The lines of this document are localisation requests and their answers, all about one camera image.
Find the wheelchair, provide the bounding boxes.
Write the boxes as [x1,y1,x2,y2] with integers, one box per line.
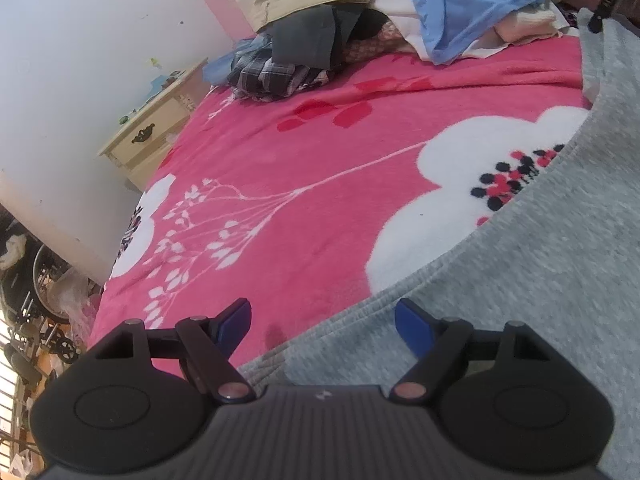
[0,207,82,363]

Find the pale pink garment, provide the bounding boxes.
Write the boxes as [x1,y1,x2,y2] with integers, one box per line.
[492,7,571,46]

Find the cream nightstand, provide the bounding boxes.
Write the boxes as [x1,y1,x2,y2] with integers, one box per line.
[96,56,212,192]

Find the plaid shirt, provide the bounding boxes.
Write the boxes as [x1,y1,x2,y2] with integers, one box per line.
[226,51,337,104]

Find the grey sweatshirt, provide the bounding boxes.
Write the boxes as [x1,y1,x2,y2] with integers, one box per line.
[237,7,640,480]

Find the window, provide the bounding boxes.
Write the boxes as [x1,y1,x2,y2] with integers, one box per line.
[0,347,32,463]

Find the pink floral blanket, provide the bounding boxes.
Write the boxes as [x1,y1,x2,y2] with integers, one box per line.
[86,35,596,382]

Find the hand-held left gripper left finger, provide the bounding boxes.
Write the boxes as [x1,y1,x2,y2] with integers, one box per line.
[95,297,256,406]

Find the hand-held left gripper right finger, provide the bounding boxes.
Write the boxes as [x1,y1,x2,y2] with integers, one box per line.
[390,297,551,406]

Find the dark grey trousers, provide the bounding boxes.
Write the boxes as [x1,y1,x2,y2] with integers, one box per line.
[269,4,390,70]

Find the blue shirt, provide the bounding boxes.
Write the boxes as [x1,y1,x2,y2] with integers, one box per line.
[392,0,547,66]

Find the pink patterned garment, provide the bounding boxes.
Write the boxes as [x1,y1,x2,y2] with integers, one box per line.
[344,22,417,62]

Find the light blue denim garment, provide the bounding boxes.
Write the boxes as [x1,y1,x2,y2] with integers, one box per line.
[201,35,275,87]

